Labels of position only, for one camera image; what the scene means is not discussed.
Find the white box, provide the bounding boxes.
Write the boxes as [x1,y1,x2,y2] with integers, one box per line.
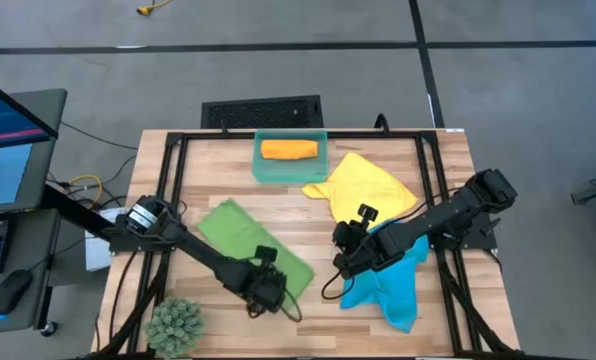
[84,207,129,273]

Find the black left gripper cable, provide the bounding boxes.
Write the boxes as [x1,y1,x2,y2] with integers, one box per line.
[247,289,304,324]

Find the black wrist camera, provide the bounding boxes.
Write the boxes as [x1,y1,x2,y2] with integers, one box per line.
[356,203,380,225]
[254,244,279,267]

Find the orange microfiber towel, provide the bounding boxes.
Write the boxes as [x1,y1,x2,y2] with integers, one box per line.
[260,139,320,161]

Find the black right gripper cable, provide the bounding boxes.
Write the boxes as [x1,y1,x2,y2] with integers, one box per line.
[321,269,355,301]

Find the yellow extension plug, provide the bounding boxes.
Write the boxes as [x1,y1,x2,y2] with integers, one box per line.
[136,0,172,16]

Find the blue microfiber towel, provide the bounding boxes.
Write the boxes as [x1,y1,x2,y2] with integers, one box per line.
[339,219,431,334]

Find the grey desk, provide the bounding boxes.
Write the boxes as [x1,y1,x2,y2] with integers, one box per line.
[0,88,69,336]

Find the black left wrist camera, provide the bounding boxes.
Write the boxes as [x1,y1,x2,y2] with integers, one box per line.
[254,244,279,267]

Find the teal translucent plastic basket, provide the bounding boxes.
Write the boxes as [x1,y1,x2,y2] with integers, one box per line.
[251,129,330,185]

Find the computer monitor with blue screen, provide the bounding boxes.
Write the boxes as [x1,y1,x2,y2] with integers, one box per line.
[0,73,60,217]

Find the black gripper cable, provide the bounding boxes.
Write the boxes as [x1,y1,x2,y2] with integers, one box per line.
[321,269,355,301]
[247,289,304,324]

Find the green microfiber towel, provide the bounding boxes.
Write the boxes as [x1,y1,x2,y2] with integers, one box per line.
[196,198,315,301]

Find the black computer mouse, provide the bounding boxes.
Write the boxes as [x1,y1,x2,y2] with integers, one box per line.
[0,269,34,318]

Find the yellow microfiber towel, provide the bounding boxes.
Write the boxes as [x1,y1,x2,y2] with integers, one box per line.
[301,152,420,231]

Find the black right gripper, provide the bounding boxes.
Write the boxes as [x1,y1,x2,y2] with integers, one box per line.
[332,222,389,279]

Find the yellow cable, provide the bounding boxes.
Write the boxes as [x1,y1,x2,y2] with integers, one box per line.
[67,173,104,206]

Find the black aluminium table frame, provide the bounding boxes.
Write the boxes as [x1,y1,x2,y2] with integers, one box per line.
[95,127,522,360]

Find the black perforated computer case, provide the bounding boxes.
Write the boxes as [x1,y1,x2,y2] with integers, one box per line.
[200,94,325,130]

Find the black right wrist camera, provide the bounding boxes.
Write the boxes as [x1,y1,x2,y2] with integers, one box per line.
[356,203,380,225]

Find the small artificial green plant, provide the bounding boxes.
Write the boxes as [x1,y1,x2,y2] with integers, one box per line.
[145,297,205,360]

